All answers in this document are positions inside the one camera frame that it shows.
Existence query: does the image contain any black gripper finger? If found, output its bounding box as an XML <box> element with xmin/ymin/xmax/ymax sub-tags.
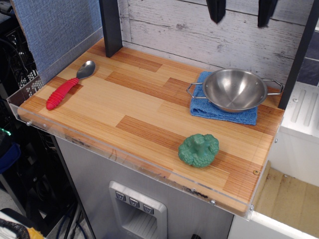
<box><xmin>206</xmin><ymin>0</ymin><xmax>226</xmax><ymax>24</ymax></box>
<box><xmin>258</xmin><ymin>0</ymin><xmax>278</xmax><ymax>27</ymax></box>

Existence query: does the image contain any stainless steel bowl with handles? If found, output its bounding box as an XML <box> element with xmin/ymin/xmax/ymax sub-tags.
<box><xmin>186</xmin><ymin>69</ymin><xmax>284</xmax><ymax>113</ymax></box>

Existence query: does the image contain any blue folded cloth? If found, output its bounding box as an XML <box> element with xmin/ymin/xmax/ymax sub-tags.
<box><xmin>190</xmin><ymin>71</ymin><xmax>257</xmax><ymax>125</ymax></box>

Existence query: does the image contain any green toy broccoli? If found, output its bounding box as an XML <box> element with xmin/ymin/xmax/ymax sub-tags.
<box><xmin>178</xmin><ymin>134</ymin><xmax>219</xmax><ymax>168</ymax></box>

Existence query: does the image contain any blue fabric panel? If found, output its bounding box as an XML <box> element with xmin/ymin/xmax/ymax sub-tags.
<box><xmin>11</xmin><ymin>0</ymin><xmax>103</xmax><ymax>84</ymax></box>

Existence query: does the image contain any clear acrylic edge guard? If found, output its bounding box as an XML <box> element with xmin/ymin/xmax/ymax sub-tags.
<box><xmin>8</xmin><ymin>40</ymin><xmax>284</xmax><ymax>217</ymax></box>

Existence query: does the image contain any white toy sink unit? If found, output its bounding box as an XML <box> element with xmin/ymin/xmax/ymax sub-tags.
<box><xmin>229</xmin><ymin>82</ymin><xmax>319</xmax><ymax>239</ymax></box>

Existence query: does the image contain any black plastic crate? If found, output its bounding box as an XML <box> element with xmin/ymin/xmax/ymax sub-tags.
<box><xmin>0</xmin><ymin>26</ymin><xmax>38</xmax><ymax>89</ymax></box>

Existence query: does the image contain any silver toy fridge cabinet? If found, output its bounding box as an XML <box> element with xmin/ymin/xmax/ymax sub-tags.
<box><xmin>57</xmin><ymin>138</ymin><xmax>233</xmax><ymax>239</ymax></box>

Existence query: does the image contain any silver ice dispenser panel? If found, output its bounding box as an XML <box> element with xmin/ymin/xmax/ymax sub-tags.
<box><xmin>109</xmin><ymin>181</ymin><xmax>168</xmax><ymax>239</ymax></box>

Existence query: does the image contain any black vertical post right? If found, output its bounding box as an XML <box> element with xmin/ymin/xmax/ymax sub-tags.
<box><xmin>278</xmin><ymin>0</ymin><xmax>319</xmax><ymax>110</ymax></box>

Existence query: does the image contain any black vertical post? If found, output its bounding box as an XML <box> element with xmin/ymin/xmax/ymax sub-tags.
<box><xmin>278</xmin><ymin>0</ymin><xmax>319</xmax><ymax>110</ymax></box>
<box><xmin>99</xmin><ymin>0</ymin><xmax>123</xmax><ymax>58</ymax></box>

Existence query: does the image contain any black vertical post left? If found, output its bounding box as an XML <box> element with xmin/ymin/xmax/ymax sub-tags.
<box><xmin>99</xmin><ymin>0</ymin><xmax>123</xmax><ymax>58</ymax></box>

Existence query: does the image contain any spoon with red handle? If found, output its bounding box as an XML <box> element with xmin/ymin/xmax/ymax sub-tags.
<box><xmin>46</xmin><ymin>60</ymin><xmax>96</xmax><ymax>110</ymax></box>

